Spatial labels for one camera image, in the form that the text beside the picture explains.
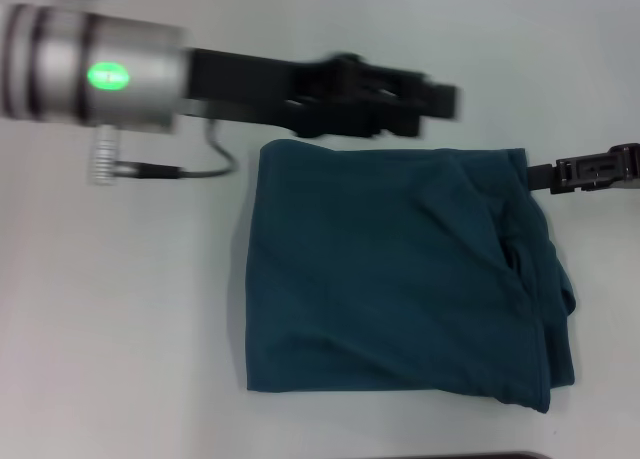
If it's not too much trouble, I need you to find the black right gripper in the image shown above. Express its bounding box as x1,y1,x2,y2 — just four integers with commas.
527,141,640,196

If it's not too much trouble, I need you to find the dark red left arm cable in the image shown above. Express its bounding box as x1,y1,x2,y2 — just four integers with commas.
119,118,236,180

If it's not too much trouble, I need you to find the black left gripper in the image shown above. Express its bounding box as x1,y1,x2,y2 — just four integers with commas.
187,47,462,141

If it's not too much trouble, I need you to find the teal t-shirt with white print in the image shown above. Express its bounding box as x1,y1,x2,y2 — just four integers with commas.
243,138,581,415

